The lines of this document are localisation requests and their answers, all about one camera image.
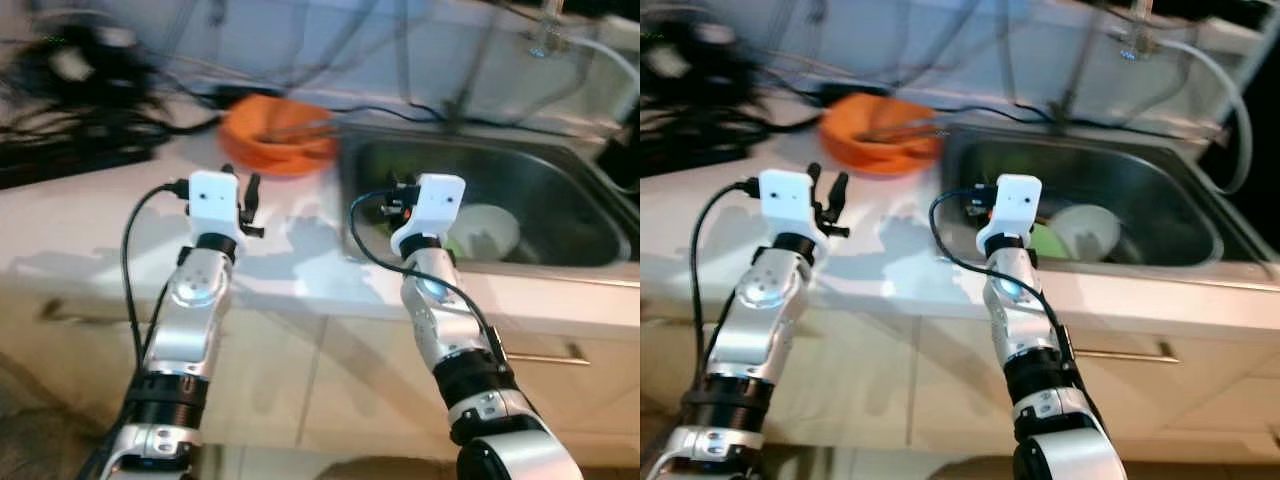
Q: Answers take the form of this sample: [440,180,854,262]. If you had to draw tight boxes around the orange plastic bowl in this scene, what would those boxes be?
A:
[820,93,946,163]
[218,95,341,166]

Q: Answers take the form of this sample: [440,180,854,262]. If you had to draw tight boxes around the tape-wrapped wooden chopstick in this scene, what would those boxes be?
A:
[860,119,947,141]
[262,119,337,141]

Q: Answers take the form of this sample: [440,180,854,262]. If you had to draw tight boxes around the white bowl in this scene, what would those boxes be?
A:
[1048,205,1121,263]
[455,205,521,263]

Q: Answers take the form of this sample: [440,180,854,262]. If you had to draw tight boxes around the black power strip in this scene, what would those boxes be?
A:
[640,125,761,173]
[0,135,161,191]

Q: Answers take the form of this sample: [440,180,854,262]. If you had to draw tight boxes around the stainless steel sink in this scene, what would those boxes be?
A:
[338,125,641,269]
[940,125,1280,269]

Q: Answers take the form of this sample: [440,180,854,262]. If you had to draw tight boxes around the black charger box white labels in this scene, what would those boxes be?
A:
[10,25,151,111]
[645,20,761,111]

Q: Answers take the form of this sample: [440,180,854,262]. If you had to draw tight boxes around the metal faucet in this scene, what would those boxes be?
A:
[440,0,566,126]
[1060,0,1161,126]

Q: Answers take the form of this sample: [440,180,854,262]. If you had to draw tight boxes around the black appliance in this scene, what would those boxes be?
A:
[1195,30,1280,201]

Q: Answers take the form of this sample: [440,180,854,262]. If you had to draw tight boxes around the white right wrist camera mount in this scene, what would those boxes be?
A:
[390,173,468,259]
[975,174,1043,256]

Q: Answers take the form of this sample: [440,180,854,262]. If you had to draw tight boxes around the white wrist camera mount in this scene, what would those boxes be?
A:
[188,170,246,251]
[760,170,826,251]
[975,174,1043,256]
[390,173,468,259]

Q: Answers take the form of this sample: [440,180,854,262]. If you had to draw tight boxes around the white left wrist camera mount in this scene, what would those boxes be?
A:
[188,170,246,251]
[760,170,826,251]

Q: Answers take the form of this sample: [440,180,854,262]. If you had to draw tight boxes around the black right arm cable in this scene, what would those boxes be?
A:
[348,190,506,366]
[928,190,1073,366]

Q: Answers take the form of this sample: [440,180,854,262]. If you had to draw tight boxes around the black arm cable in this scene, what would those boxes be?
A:
[348,190,506,366]
[689,180,763,371]
[122,180,193,371]
[928,190,1073,366]

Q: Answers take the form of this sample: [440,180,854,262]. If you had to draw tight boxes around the black countertop cable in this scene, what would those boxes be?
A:
[330,100,453,126]
[940,103,1063,127]

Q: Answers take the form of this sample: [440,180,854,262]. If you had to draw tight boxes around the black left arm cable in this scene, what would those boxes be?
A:
[689,180,763,371]
[122,180,193,371]

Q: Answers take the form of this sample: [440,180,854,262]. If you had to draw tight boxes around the white faucet hose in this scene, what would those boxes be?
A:
[560,35,641,101]
[1160,38,1253,196]

